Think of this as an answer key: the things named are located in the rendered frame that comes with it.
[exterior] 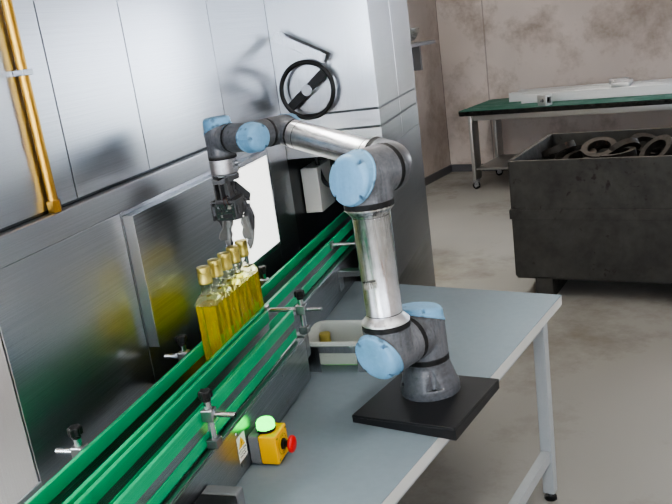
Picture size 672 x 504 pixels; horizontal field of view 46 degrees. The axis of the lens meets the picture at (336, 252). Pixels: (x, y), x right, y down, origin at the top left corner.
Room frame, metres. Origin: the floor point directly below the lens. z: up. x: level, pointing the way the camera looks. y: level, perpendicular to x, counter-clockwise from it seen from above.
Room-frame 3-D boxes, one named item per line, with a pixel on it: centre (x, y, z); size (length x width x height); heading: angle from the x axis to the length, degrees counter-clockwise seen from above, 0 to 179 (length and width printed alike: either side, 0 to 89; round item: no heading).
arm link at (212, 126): (2.07, 0.26, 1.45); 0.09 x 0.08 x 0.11; 47
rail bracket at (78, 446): (1.40, 0.57, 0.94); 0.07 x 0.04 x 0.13; 72
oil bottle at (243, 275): (2.04, 0.28, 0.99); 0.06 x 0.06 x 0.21; 71
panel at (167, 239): (2.27, 0.34, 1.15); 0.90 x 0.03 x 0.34; 162
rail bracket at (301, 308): (2.06, 0.14, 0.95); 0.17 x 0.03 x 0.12; 72
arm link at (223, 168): (2.07, 0.26, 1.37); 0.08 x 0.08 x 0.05
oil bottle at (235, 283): (1.99, 0.29, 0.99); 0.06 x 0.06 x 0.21; 73
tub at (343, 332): (2.14, 0.01, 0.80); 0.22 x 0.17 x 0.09; 72
